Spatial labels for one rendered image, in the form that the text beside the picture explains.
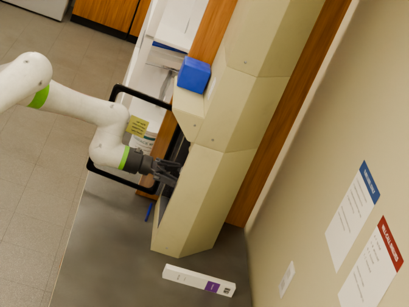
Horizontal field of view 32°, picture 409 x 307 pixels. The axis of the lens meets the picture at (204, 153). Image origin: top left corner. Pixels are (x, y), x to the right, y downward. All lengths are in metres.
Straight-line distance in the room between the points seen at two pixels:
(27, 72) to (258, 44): 0.74
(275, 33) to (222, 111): 0.32
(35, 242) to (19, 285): 0.40
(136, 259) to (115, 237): 0.13
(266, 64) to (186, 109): 0.31
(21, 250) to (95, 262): 1.57
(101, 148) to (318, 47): 0.90
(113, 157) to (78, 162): 2.43
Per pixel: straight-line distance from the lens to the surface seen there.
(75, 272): 2.45
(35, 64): 2.24
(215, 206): 2.66
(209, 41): 2.72
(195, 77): 2.59
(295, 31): 2.42
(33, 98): 2.43
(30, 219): 4.31
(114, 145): 2.60
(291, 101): 2.82
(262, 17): 2.31
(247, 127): 2.50
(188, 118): 2.42
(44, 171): 4.81
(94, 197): 2.87
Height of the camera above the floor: 2.41
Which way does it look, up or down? 24 degrees down
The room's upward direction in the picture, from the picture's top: 23 degrees clockwise
